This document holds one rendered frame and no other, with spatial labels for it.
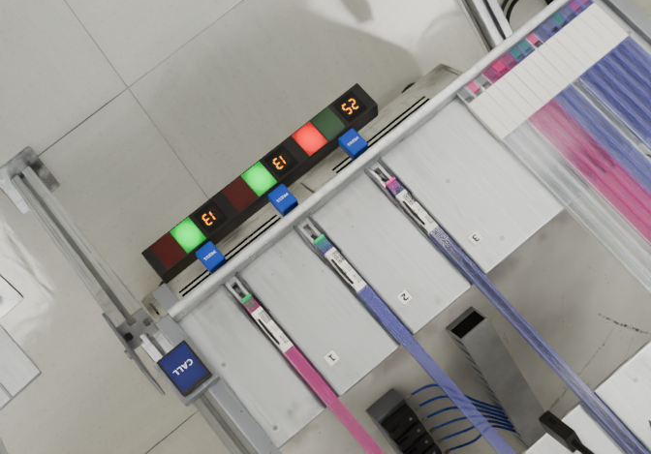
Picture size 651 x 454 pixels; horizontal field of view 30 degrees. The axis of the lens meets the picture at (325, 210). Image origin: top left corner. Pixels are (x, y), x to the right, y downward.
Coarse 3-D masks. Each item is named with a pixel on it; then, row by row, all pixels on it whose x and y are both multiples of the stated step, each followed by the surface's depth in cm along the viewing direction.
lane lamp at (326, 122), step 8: (328, 112) 150; (312, 120) 150; (320, 120) 150; (328, 120) 150; (336, 120) 150; (320, 128) 149; (328, 128) 149; (336, 128) 149; (344, 128) 149; (328, 136) 149
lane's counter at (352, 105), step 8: (344, 96) 151; (352, 96) 151; (336, 104) 150; (344, 104) 150; (352, 104) 150; (360, 104) 150; (344, 112) 150; (352, 112) 150; (360, 112) 150; (352, 120) 150
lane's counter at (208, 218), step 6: (210, 204) 147; (216, 204) 147; (204, 210) 147; (210, 210) 147; (216, 210) 147; (198, 216) 147; (204, 216) 147; (210, 216) 147; (216, 216) 147; (222, 216) 147; (204, 222) 146; (210, 222) 146; (216, 222) 146; (222, 222) 146; (204, 228) 146; (210, 228) 146
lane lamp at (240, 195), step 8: (232, 184) 148; (240, 184) 148; (224, 192) 148; (232, 192) 147; (240, 192) 147; (248, 192) 147; (232, 200) 147; (240, 200) 147; (248, 200) 147; (240, 208) 147
